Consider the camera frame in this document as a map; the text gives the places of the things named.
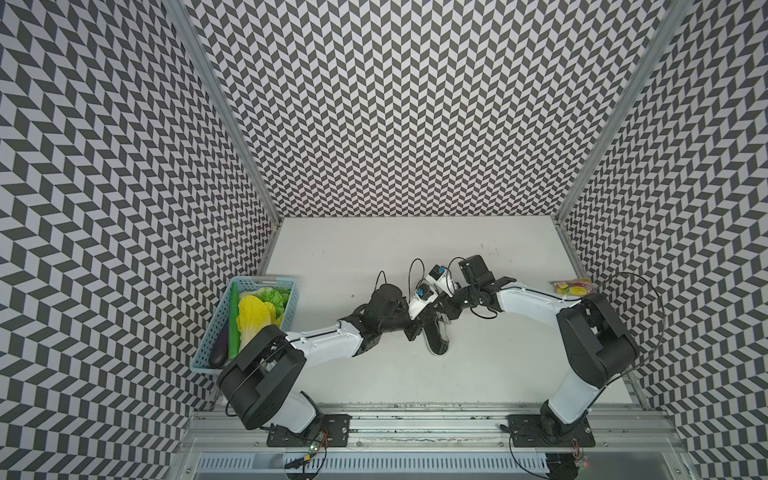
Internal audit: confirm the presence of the black canvas sneaker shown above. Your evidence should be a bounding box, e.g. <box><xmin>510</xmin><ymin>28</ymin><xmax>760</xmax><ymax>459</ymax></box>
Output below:
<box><xmin>419</xmin><ymin>307</ymin><xmax>450</xmax><ymax>356</ymax></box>

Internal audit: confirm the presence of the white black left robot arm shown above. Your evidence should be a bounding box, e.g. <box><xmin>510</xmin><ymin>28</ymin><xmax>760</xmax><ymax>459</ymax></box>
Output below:
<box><xmin>217</xmin><ymin>283</ymin><xmax>434</xmax><ymax>438</ymax></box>

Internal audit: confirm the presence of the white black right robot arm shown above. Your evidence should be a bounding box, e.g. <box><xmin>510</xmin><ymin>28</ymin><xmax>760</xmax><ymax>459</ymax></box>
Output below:
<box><xmin>426</xmin><ymin>255</ymin><xmax>640</xmax><ymax>442</ymax></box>

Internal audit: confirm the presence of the orange candy bag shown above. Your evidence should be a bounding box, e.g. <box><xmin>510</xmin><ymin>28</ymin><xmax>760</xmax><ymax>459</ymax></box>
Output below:
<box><xmin>550</xmin><ymin>278</ymin><xmax>595</xmax><ymax>297</ymax></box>

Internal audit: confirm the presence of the green toy lettuce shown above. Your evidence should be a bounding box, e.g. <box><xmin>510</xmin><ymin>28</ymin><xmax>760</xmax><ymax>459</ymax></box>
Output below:
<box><xmin>239</xmin><ymin>287</ymin><xmax>292</xmax><ymax>316</ymax></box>

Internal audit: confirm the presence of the yellow toy cabbage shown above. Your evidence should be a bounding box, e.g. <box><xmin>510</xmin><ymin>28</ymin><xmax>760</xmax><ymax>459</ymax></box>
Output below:
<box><xmin>238</xmin><ymin>296</ymin><xmax>282</xmax><ymax>351</ymax></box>

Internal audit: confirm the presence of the green toy cucumber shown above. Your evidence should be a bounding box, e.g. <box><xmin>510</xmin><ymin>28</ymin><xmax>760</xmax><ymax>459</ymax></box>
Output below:
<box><xmin>228</xmin><ymin>283</ymin><xmax>241</xmax><ymax>360</ymax></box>

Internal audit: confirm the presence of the purple toy eggplant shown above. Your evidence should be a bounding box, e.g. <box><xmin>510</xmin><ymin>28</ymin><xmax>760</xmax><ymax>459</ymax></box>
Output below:
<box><xmin>209</xmin><ymin>322</ymin><xmax>229</xmax><ymax>369</ymax></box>

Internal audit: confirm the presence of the light blue plastic basket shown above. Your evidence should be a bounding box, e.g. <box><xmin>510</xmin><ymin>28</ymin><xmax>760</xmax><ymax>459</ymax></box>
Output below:
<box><xmin>190</xmin><ymin>276</ymin><xmax>299</xmax><ymax>375</ymax></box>

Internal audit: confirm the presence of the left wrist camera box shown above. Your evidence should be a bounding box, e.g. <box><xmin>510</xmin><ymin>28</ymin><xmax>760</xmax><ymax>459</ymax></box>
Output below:
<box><xmin>408</xmin><ymin>279</ymin><xmax>439</xmax><ymax>321</ymax></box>

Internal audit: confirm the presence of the black left camera cable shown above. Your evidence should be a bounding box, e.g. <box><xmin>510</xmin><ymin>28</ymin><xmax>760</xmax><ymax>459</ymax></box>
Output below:
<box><xmin>374</xmin><ymin>257</ymin><xmax>428</xmax><ymax>295</ymax></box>

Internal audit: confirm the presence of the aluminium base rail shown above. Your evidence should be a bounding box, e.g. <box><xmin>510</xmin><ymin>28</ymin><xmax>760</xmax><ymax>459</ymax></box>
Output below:
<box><xmin>170</xmin><ymin>403</ymin><xmax>699</xmax><ymax>479</ymax></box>

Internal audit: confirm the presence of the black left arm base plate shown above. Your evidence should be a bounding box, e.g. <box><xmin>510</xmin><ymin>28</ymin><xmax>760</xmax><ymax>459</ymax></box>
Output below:
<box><xmin>266</xmin><ymin>414</ymin><xmax>352</xmax><ymax>448</ymax></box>

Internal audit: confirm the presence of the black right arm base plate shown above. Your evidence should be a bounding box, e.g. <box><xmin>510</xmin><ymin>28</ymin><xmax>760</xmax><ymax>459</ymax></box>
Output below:
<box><xmin>506</xmin><ymin>414</ymin><xmax>596</xmax><ymax>448</ymax></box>

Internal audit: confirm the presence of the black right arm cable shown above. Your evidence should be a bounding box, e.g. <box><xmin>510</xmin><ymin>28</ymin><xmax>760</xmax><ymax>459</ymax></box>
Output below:
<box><xmin>593</xmin><ymin>271</ymin><xmax>667</xmax><ymax>361</ymax></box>

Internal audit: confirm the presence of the aluminium right corner post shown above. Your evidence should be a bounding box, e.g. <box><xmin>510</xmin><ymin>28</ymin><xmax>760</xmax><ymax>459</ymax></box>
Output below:
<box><xmin>554</xmin><ymin>0</ymin><xmax>693</xmax><ymax>223</ymax></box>

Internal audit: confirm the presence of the aluminium corner post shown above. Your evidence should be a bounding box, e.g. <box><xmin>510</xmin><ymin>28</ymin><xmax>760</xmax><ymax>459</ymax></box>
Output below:
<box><xmin>554</xmin><ymin>0</ymin><xmax>693</xmax><ymax>223</ymax></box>
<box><xmin>162</xmin><ymin>0</ymin><xmax>281</xmax><ymax>225</ymax></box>

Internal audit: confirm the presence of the aluminium left corner post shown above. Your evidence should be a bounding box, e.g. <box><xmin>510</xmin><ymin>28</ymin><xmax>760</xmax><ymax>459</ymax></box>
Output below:
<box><xmin>162</xmin><ymin>0</ymin><xmax>281</xmax><ymax>225</ymax></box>

